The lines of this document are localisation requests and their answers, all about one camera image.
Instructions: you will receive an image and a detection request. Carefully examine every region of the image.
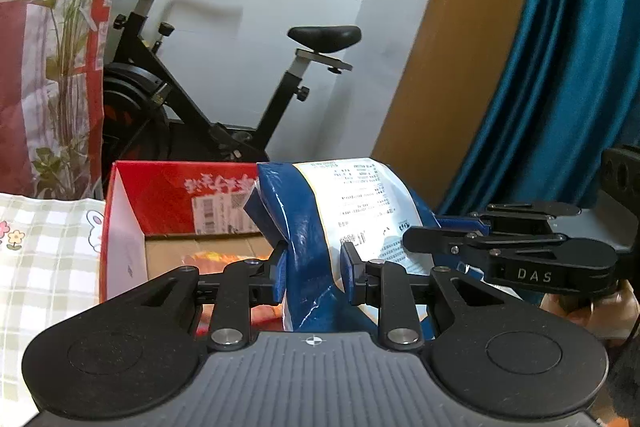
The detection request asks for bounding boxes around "person's right hand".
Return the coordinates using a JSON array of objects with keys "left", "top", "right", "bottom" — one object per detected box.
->
[{"left": 540, "top": 281, "right": 639, "bottom": 343}]

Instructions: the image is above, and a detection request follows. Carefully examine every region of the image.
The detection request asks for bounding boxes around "orange wooden door panel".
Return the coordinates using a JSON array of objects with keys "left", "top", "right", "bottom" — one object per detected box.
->
[{"left": 372, "top": 0, "right": 525, "bottom": 207}]

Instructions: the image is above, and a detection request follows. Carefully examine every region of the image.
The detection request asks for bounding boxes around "black exercise bike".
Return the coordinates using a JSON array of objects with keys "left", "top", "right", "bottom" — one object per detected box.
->
[{"left": 101, "top": 0, "right": 362, "bottom": 195}]

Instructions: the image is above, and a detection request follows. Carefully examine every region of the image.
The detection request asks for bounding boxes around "green plaid bunny tablecloth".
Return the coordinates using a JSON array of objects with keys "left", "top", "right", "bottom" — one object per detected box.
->
[{"left": 1, "top": 194, "right": 105, "bottom": 426}]

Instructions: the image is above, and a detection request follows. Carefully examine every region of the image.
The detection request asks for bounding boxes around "red strawberry cardboard box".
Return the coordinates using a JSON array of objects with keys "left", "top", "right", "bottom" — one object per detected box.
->
[{"left": 99, "top": 160, "right": 272, "bottom": 301}]

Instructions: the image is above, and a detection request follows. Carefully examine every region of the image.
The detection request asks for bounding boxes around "clear-wrapped bread package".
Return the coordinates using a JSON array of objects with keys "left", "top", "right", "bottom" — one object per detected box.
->
[{"left": 183, "top": 245, "right": 286, "bottom": 347}]

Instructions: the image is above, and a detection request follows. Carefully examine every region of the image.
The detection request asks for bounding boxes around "pink printed backdrop cloth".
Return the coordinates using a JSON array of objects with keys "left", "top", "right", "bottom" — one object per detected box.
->
[{"left": 1, "top": 0, "right": 113, "bottom": 200}]

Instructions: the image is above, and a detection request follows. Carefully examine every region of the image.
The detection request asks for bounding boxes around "blue white snack bag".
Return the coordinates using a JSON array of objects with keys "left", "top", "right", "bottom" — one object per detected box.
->
[{"left": 244, "top": 158, "right": 437, "bottom": 333}]

